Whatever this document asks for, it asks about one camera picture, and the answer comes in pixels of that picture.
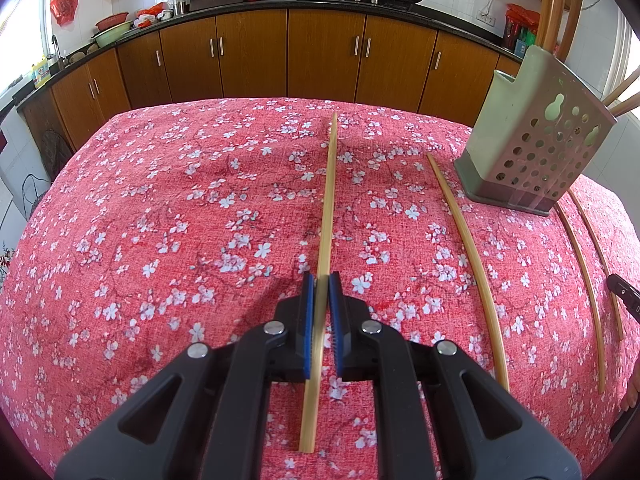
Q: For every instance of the red basin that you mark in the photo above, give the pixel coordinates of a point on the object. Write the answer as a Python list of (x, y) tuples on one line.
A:
[(112, 21)]

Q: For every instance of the wall power outlet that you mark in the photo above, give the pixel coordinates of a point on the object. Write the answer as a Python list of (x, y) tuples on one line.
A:
[(486, 17)]

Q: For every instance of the yellow detergent bottle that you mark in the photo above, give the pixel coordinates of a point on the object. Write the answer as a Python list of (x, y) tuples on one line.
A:
[(41, 74)]

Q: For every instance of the green perforated chopstick holder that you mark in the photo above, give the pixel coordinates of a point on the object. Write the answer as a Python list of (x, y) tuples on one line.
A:
[(500, 130)]

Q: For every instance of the wooden base cabinets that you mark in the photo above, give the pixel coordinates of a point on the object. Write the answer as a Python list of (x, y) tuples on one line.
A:
[(250, 55)]

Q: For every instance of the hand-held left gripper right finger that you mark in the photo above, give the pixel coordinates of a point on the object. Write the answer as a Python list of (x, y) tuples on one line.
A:
[(336, 330)]

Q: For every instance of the window with white frame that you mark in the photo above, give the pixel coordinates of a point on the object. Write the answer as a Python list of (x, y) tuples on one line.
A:
[(627, 35)]

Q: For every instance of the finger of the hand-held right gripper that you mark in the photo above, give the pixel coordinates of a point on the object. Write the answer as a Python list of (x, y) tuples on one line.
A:
[(627, 297)]

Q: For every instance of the hanging red plastic bag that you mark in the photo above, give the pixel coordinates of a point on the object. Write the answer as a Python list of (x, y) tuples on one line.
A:
[(65, 5)]

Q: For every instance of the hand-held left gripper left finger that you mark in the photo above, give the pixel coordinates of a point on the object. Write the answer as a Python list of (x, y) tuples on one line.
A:
[(310, 330)]

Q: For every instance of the dark bottles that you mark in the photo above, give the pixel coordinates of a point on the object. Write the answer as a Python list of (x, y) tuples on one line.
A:
[(510, 34)]

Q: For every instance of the red bag over bottles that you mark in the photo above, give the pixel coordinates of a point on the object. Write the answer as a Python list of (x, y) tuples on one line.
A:
[(522, 14)]

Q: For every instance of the green box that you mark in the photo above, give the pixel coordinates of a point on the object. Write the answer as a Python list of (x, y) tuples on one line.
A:
[(525, 41)]

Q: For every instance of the green basin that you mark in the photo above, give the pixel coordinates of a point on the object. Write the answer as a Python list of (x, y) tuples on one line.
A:
[(110, 36)]

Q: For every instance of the black kitchen countertop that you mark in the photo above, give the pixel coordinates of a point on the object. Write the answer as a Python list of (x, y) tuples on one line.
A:
[(280, 4)]

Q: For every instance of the window beside sink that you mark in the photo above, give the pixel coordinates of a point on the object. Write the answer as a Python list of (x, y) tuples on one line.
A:
[(25, 35)]

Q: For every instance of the person's right hand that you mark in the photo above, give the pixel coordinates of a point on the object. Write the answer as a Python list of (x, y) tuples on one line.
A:
[(634, 392)]

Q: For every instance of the metal faucet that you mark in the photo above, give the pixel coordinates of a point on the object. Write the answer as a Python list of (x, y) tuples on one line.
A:
[(56, 52)]

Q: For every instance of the red and white bags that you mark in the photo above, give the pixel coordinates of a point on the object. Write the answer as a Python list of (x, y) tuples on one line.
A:
[(152, 15)]

